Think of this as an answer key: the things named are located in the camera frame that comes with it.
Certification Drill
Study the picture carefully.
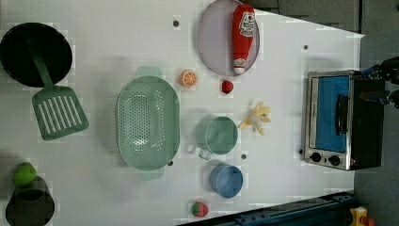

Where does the yellow plush banana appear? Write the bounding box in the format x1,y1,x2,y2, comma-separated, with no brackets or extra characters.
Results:
239,102,271,136

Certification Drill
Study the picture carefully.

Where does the green metal cup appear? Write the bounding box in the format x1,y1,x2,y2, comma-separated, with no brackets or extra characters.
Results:
196,116,238,160

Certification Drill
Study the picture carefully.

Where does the black toaster oven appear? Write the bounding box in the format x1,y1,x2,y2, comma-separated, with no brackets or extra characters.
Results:
304,71,385,170

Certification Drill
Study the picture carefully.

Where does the blue metal frame rail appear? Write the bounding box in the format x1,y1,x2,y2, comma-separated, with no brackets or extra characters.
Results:
180,192,359,226

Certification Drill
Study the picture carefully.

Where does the green slotted spatula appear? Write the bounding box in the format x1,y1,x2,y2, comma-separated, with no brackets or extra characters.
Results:
26,40,89,140

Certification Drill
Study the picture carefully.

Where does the red ketchup bottle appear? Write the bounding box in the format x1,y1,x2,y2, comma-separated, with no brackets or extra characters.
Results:
231,4,255,74

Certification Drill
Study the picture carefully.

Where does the large strawberry toy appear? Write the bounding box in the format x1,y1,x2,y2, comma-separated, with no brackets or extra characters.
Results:
191,202,209,218

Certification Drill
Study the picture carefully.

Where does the orange slice toy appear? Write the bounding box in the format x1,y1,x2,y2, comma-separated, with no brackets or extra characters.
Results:
180,70,198,88

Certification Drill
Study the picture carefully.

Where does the green oval colander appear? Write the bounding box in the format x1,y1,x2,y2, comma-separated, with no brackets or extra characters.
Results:
116,66,180,181

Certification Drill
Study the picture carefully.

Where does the small red strawberry toy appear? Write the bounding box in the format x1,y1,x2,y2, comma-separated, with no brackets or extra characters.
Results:
221,80,234,94

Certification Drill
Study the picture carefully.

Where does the black frying pan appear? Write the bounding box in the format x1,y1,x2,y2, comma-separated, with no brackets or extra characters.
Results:
1,23,72,88

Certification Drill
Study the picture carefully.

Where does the black cylindrical container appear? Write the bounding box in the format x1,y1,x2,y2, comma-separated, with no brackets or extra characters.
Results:
6,176,56,226

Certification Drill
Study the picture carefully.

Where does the green apple toy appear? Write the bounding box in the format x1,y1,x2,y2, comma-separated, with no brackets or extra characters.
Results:
12,162,37,187

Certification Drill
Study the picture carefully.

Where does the grey round plate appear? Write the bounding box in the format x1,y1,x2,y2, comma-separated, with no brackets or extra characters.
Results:
197,0,260,76

